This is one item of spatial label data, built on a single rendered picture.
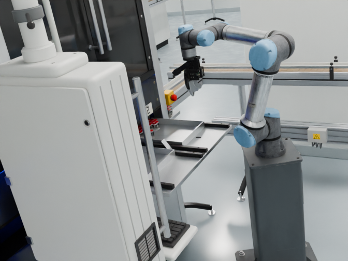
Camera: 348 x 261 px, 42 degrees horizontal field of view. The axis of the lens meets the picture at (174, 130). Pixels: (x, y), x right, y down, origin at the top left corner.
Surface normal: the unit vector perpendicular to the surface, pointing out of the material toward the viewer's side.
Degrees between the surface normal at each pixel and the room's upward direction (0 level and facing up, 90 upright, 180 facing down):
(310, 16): 90
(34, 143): 90
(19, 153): 90
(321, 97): 90
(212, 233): 0
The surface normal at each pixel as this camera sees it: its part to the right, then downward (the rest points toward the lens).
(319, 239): -0.15, -0.91
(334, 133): -0.47, 0.42
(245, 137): -0.73, 0.47
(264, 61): -0.74, 0.25
